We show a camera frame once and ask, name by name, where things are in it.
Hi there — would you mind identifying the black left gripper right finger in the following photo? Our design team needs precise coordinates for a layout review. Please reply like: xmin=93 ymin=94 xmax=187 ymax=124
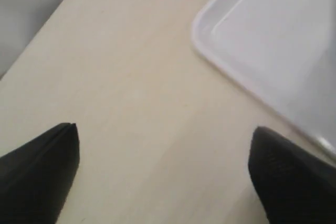
xmin=248 ymin=126 xmax=335 ymax=223

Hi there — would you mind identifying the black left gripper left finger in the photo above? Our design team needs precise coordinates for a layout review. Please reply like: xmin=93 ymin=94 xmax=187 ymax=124
xmin=1 ymin=123 xmax=79 ymax=223

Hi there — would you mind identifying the white rectangular tray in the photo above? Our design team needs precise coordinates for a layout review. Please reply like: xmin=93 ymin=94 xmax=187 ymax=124
xmin=191 ymin=0 xmax=335 ymax=156

